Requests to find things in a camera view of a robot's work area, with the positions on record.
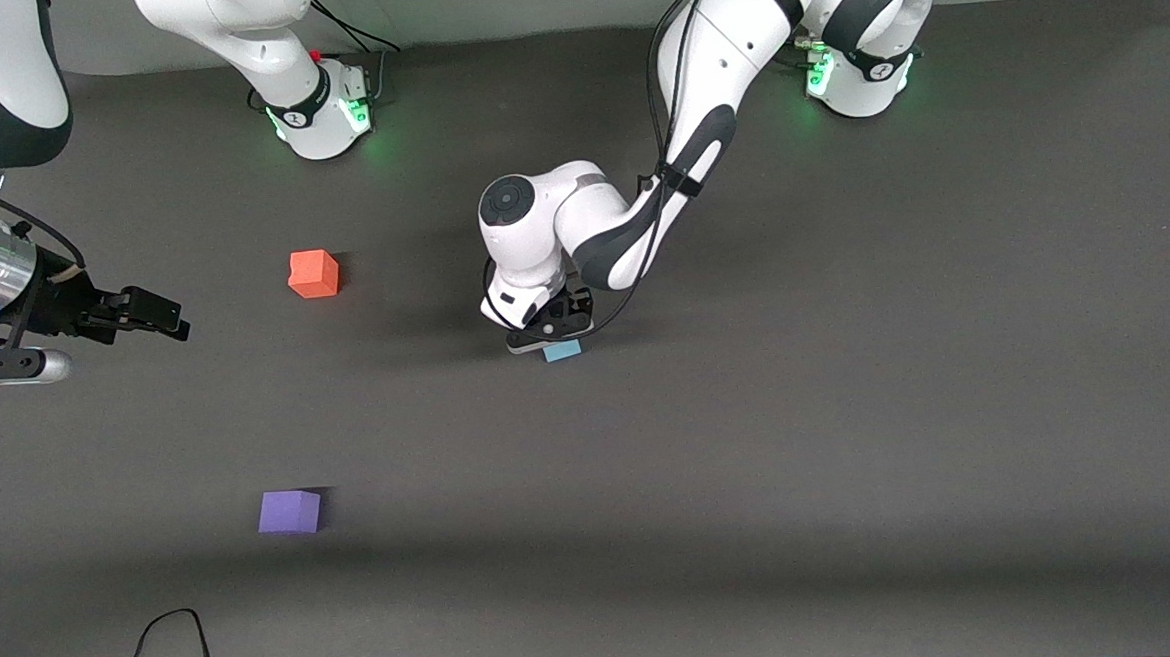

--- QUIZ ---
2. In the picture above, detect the orange foam block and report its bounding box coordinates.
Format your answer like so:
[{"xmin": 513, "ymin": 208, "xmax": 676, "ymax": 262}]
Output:
[{"xmin": 286, "ymin": 248, "xmax": 342, "ymax": 301}]

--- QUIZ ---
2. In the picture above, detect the purple foam block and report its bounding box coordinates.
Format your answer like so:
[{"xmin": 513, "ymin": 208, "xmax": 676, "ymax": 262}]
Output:
[{"xmin": 256, "ymin": 488, "xmax": 324, "ymax": 538}]

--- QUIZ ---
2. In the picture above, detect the black right arm base cable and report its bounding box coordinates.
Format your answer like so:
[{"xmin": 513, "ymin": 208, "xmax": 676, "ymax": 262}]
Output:
[{"xmin": 307, "ymin": 0, "xmax": 405, "ymax": 111}]

